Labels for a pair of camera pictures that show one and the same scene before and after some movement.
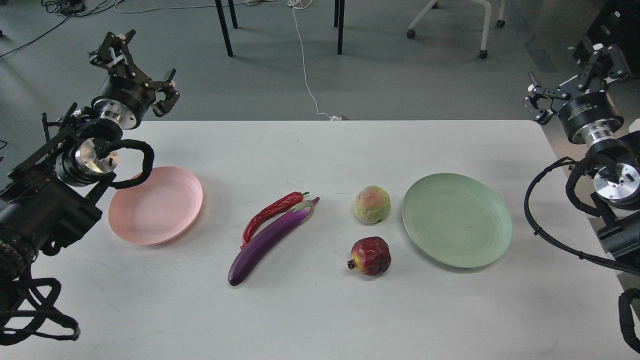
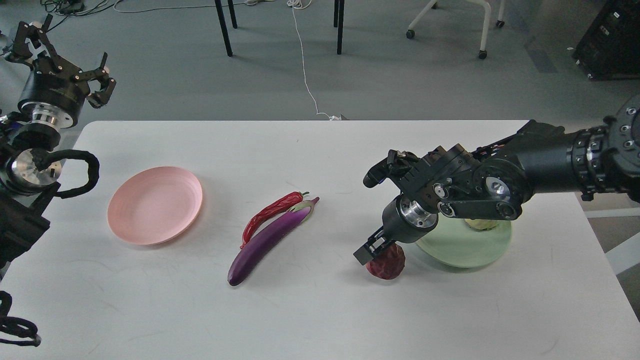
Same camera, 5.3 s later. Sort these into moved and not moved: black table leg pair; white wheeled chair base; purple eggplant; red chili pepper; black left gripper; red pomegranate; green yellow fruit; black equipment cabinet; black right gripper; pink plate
Moved: black left gripper; red pomegranate; black right gripper; green yellow fruit
Not moved: red chili pepper; black equipment cabinet; black table leg pair; pink plate; white wheeled chair base; purple eggplant
